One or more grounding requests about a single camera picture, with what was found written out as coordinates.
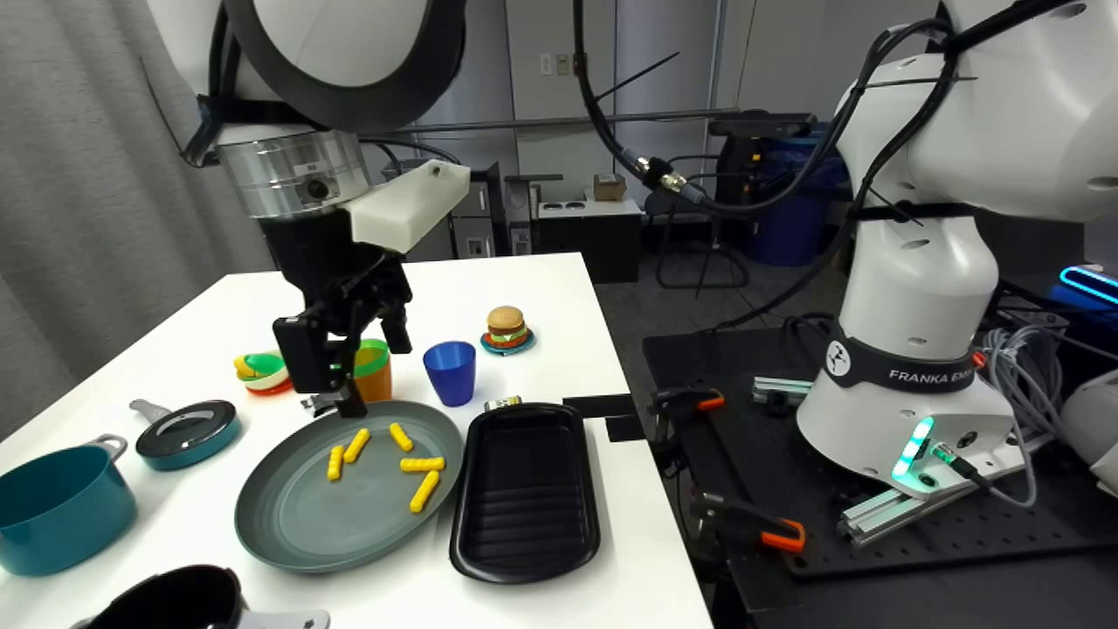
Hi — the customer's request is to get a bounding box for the black cabinet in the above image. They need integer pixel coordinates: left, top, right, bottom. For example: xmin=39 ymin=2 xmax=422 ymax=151
xmin=532 ymin=202 xmax=642 ymax=284

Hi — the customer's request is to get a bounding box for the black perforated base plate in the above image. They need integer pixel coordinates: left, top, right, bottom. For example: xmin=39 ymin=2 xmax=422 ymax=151
xmin=642 ymin=333 xmax=1118 ymax=578

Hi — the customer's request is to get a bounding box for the teal frying pan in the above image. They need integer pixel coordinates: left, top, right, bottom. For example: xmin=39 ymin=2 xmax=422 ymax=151
xmin=129 ymin=397 xmax=246 ymax=472

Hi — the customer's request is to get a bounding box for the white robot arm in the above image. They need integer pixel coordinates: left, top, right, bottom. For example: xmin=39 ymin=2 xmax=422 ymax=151
xmin=148 ymin=0 xmax=1118 ymax=496

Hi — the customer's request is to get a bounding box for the black saucepan grey handle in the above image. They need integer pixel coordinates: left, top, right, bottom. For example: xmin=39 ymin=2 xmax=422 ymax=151
xmin=75 ymin=566 xmax=333 ymax=629

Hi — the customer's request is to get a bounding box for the toy hamburger on teal plate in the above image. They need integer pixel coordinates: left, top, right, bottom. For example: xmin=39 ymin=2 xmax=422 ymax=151
xmin=481 ymin=305 xmax=535 ymax=351

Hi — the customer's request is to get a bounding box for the yellow toy fry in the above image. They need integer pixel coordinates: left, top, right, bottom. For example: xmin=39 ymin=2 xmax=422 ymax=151
xmin=409 ymin=472 xmax=444 ymax=512
xmin=324 ymin=443 xmax=344 ymax=482
xmin=387 ymin=422 xmax=416 ymax=453
xmin=344 ymin=431 xmax=369 ymax=465
xmin=398 ymin=456 xmax=446 ymax=476

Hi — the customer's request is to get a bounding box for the grey round plate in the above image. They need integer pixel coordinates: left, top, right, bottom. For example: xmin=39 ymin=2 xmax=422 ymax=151
xmin=234 ymin=401 xmax=464 ymax=571

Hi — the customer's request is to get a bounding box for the toy food on red plate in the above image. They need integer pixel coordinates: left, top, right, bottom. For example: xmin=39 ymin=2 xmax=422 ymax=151
xmin=234 ymin=351 xmax=290 ymax=394

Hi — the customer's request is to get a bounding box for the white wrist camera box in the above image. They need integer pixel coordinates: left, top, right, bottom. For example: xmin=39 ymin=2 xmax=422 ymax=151
xmin=350 ymin=161 xmax=472 ymax=252

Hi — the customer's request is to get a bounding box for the teal pot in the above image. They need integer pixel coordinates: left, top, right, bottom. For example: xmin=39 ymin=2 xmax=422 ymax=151
xmin=0 ymin=432 xmax=138 ymax=577

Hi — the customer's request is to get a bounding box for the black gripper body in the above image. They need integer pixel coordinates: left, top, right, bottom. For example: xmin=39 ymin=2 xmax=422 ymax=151
xmin=263 ymin=208 xmax=414 ymax=329

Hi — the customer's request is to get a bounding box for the blue plastic cup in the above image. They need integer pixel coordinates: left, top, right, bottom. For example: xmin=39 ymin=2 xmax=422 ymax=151
xmin=422 ymin=342 xmax=474 ymax=405

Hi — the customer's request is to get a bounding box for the blue bin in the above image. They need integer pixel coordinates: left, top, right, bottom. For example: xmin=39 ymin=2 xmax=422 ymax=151
xmin=745 ymin=136 xmax=849 ymax=266

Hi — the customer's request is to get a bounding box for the orange black clamp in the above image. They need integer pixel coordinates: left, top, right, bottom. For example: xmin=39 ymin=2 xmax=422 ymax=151
xmin=692 ymin=492 xmax=807 ymax=554
xmin=652 ymin=389 xmax=727 ymax=415

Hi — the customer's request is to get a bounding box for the black ridged tray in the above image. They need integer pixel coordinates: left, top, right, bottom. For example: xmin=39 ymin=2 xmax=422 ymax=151
xmin=451 ymin=401 xmax=600 ymax=584

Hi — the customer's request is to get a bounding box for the orange and green cup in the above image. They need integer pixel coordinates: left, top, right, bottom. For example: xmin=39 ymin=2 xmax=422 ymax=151
xmin=353 ymin=337 xmax=393 ymax=401

